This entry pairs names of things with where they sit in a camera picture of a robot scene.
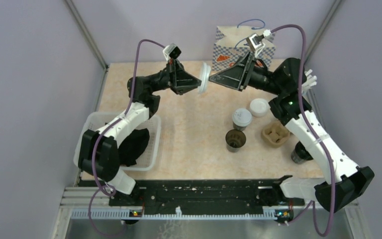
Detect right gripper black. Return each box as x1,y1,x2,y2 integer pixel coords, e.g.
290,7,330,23
208,51,284,96

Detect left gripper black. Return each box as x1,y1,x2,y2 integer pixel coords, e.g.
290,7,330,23
148,58,203,96

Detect white cup lid stack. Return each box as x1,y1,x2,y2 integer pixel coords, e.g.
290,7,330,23
249,98,271,117

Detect dark coffee cup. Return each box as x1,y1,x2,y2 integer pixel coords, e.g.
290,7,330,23
225,129,246,152
233,121,251,131

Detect stack of dark cups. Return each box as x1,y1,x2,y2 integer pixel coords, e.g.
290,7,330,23
290,141,313,164

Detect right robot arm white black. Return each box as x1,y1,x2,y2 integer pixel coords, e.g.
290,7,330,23
208,53,374,212

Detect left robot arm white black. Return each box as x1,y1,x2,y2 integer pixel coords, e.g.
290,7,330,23
74,59,211,206

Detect paper bag blue checkered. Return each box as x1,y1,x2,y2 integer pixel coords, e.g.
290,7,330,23
212,18,268,72

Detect brown pulp cup carrier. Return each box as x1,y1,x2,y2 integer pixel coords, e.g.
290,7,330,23
261,121,291,148

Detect black cloth in basket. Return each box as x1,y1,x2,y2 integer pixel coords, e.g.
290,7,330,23
118,128,150,167

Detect white plastic basket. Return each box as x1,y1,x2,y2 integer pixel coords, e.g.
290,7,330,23
73,112,161,171

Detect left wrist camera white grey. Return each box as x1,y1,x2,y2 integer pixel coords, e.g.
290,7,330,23
162,43,182,62

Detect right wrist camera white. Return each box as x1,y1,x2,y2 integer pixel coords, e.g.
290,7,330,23
245,29,274,57

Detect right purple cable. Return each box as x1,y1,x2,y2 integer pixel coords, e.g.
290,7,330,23
270,24,337,238

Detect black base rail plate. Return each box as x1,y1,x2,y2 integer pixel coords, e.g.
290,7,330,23
109,179,305,216

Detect white slotted cable duct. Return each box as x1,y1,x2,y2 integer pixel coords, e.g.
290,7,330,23
71,207,277,220

